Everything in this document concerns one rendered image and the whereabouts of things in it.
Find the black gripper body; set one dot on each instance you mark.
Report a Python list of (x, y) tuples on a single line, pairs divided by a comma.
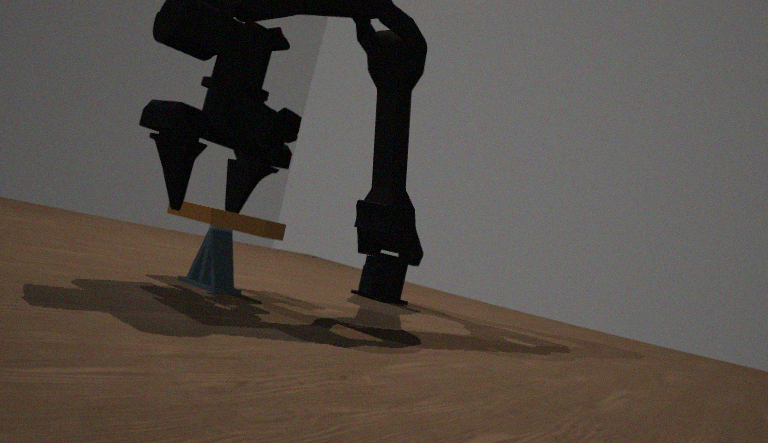
[(181, 120)]

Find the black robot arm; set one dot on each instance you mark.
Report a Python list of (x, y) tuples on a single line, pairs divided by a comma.
[(395, 59)]

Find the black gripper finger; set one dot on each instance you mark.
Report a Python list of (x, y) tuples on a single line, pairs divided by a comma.
[(242, 177), (177, 156)]

